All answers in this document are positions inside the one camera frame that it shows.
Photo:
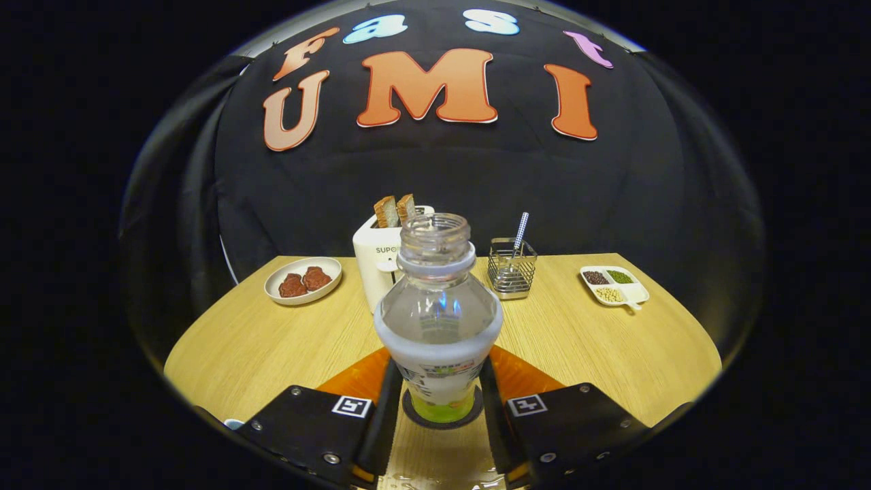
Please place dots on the wooden table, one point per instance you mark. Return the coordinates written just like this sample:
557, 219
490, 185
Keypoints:
585, 340

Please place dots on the white round plate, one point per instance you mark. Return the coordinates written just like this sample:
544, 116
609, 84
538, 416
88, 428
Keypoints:
326, 262

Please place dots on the clear juice bottle green label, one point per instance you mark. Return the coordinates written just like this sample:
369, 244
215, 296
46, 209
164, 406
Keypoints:
439, 327

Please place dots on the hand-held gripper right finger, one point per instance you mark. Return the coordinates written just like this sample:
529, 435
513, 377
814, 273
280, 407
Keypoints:
578, 429

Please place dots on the white divided dish with beans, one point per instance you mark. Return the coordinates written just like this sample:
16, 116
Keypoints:
636, 292

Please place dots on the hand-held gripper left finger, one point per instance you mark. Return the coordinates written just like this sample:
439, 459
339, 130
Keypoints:
306, 429

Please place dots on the brown toast slice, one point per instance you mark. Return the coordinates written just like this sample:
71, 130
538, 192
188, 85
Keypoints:
406, 207
386, 212

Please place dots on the white cup blue inside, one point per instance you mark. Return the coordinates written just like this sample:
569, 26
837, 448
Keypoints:
233, 424

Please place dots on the white toaster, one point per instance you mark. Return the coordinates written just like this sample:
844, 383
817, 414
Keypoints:
374, 272

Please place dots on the checkered straw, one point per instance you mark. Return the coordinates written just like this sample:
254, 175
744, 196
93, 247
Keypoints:
521, 231

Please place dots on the dark brown round coaster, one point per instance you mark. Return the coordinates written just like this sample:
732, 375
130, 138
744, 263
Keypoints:
435, 427

